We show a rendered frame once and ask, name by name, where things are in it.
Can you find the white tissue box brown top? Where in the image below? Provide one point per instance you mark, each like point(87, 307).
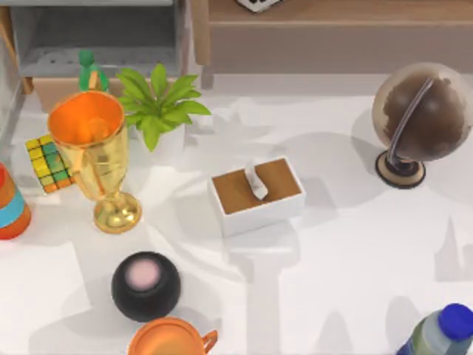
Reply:
point(255, 192)

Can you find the green potted plant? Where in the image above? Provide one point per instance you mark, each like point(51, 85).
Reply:
point(159, 105)

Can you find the gold trophy cup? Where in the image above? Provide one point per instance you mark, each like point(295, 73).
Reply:
point(97, 155)

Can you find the wooden shelf unit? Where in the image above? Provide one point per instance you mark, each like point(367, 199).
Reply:
point(332, 37)

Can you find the black and white object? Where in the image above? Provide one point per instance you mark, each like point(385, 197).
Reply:
point(258, 4)

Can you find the colourful puzzle cube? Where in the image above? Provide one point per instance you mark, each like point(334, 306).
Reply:
point(46, 162)

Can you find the grey cabinet dark inside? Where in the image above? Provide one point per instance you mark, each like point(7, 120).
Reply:
point(96, 37)

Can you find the brown globe on stand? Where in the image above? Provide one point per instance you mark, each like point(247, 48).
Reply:
point(425, 111)

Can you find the orange and blue can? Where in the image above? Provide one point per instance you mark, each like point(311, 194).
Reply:
point(11, 207)

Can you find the clear bottle blue cap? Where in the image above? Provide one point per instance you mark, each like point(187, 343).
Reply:
point(436, 333)

